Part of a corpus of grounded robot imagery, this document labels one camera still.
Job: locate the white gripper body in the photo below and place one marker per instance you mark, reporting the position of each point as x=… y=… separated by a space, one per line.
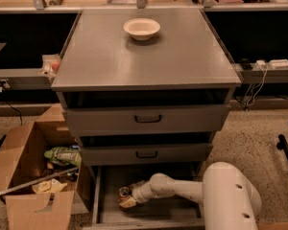
x=137 y=193

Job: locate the grey drawer cabinet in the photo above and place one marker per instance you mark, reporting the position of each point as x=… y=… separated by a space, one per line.
x=182 y=64

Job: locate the top grey drawer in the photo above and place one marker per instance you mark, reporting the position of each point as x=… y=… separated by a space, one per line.
x=145 y=120

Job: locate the yellow snack packet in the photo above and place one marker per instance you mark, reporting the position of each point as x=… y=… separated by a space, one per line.
x=50 y=186

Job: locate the bottom grey drawer open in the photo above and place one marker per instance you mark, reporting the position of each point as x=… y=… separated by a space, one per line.
x=172 y=213

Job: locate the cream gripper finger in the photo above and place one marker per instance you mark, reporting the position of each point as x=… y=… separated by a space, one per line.
x=127 y=203

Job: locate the white paper bowl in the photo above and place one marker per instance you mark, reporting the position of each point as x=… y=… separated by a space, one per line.
x=141 y=29

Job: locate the white power strip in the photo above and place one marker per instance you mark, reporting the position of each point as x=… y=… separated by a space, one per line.
x=274 y=64

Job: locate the green chip bag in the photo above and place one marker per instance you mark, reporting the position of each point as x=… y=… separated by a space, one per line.
x=63 y=156

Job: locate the middle grey drawer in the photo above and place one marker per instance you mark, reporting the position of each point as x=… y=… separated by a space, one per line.
x=127 y=155

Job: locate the open cardboard box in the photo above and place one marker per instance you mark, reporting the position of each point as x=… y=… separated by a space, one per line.
x=22 y=160

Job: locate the red coke can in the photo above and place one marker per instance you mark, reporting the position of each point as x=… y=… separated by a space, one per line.
x=123 y=193

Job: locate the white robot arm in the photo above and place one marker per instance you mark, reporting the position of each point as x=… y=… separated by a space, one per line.
x=230 y=200

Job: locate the long grey metal bar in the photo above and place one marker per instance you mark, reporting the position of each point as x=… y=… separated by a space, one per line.
x=30 y=183

